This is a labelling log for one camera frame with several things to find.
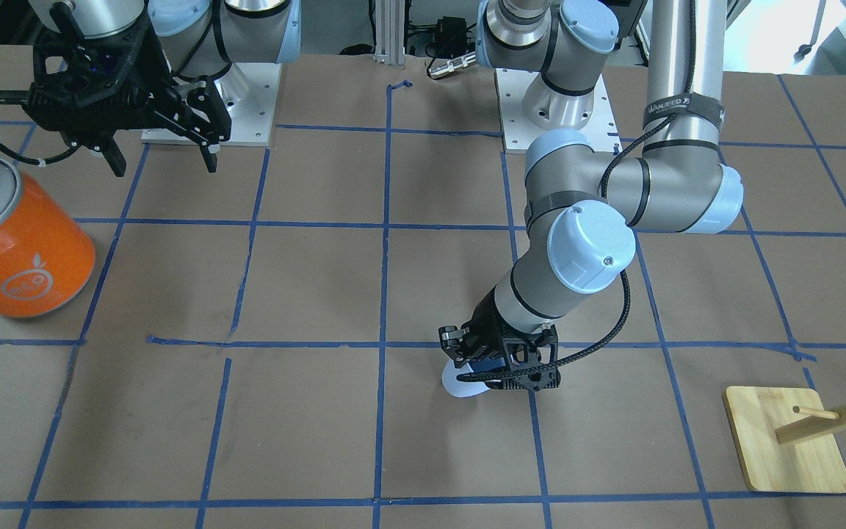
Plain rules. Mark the wooden cup stand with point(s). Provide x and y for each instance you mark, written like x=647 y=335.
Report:
x=784 y=439

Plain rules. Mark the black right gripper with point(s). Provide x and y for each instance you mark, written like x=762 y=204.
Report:
x=150 y=82

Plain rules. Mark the aluminium frame post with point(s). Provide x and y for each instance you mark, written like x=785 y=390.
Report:
x=389 y=32

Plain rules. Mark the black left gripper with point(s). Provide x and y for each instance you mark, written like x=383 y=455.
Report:
x=487 y=322

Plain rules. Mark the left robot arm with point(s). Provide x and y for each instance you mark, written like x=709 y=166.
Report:
x=583 y=206

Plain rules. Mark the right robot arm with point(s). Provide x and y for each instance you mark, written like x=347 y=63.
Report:
x=208 y=38

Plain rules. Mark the orange can with grey lid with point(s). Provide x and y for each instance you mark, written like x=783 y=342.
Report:
x=46 y=259

